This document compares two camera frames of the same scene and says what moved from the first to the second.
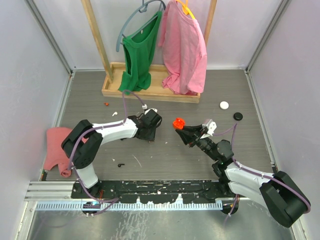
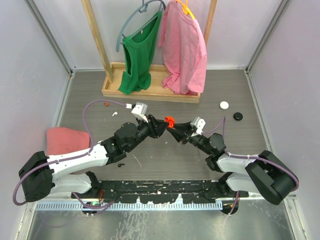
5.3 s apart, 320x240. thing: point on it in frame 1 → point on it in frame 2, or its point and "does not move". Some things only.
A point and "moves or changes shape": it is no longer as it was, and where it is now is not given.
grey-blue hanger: x=143 y=9 does not move
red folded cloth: x=55 y=154 does not move
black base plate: x=157 y=192 does not move
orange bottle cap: x=179 y=123 moves or changes shape
